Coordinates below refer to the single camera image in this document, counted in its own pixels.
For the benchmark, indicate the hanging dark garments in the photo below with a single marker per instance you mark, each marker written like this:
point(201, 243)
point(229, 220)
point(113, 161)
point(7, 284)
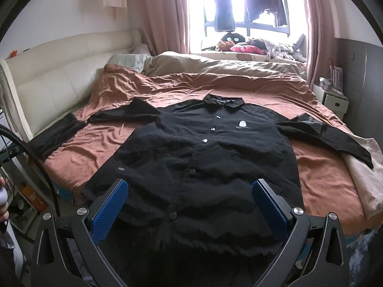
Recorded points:
point(224, 13)

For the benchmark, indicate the pink right curtain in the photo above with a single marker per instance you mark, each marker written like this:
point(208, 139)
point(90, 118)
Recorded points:
point(321, 40)

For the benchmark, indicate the cream cloth at bed corner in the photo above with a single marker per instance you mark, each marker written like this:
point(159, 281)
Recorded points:
point(368, 181)

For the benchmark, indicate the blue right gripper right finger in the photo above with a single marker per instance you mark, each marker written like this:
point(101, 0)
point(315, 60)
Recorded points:
point(274, 209)

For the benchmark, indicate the pink curtain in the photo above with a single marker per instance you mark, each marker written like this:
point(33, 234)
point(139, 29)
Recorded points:
point(165, 25)
point(321, 40)

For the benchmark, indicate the pink left curtain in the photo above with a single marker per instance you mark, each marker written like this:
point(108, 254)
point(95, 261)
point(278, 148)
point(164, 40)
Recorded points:
point(165, 25)

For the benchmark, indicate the beige duvet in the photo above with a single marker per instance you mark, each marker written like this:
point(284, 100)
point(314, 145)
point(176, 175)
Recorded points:
point(171, 63)

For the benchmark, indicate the folded black clothes pile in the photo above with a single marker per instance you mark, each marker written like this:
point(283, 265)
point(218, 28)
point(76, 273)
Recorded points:
point(49, 140)

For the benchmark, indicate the black button-up shirt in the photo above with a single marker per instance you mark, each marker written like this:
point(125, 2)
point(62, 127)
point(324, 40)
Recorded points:
point(190, 168)

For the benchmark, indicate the light green pillow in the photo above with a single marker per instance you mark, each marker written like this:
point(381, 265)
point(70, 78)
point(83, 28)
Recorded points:
point(133, 61)

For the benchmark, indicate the brown bed blanket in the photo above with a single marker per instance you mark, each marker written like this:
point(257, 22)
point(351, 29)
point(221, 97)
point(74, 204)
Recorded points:
point(326, 181)

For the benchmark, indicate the cream padded headboard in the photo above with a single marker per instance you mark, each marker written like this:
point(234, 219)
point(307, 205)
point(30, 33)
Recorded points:
point(44, 83)

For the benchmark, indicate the black plush toy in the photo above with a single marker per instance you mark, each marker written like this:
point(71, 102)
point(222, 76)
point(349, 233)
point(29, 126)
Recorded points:
point(233, 37)

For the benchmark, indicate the person's left hand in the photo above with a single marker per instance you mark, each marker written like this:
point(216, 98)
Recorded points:
point(3, 202)

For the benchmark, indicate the white right nightstand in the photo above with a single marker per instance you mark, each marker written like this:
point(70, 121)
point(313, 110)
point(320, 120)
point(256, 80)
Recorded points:
point(337, 103)

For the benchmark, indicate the small orange object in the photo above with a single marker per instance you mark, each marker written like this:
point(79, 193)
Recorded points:
point(13, 54)

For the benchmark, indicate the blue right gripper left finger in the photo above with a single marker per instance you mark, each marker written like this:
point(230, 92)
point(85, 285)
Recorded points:
point(105, 209)

